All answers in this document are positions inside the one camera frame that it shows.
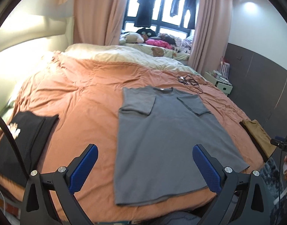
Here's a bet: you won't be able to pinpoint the grey t-shirt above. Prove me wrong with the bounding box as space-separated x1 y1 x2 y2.
114 86 248 206

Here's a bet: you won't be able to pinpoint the brown folded garment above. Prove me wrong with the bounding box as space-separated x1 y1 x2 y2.
239 119 276 163

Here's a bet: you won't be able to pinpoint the black folded t-shirt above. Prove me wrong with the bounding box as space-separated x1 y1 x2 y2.
0 111 59 187

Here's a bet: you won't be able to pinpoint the white bedside table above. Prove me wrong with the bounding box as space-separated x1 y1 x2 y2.
203 72 233 95

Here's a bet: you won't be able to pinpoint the orange duvet cover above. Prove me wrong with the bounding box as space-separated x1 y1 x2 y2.
14 53 264 222

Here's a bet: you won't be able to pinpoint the pink curtain right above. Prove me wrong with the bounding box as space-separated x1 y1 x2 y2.
188 0 233 74

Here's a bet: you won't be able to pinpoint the pink curtain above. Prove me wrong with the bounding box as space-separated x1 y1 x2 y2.
74 0 127 46
188 0 233 74

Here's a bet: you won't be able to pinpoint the cream bear-print blanket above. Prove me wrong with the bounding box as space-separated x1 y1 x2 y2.
125 43 190 61

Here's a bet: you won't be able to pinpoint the pink garment on bed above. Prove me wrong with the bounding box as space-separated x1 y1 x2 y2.
145 39 172 49

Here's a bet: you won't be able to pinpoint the cream padded headboard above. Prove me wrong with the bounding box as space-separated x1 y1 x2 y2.
0 15 74 108

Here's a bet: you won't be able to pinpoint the hanging dark garment right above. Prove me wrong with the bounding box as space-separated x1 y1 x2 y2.
170 0 196 29

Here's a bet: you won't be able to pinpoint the white plush toy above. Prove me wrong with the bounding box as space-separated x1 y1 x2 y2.
119 32 144 45

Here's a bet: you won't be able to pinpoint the hanging black garment left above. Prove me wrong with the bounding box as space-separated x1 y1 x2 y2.
134 0 155 27

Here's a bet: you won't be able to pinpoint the pink curtain left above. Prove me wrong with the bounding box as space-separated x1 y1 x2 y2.
74 0 127 46

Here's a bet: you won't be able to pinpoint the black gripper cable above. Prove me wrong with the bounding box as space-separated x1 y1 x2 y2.
0 107 29 183

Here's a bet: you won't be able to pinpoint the black cables on bed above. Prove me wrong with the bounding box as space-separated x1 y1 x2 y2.
177 74 209 95

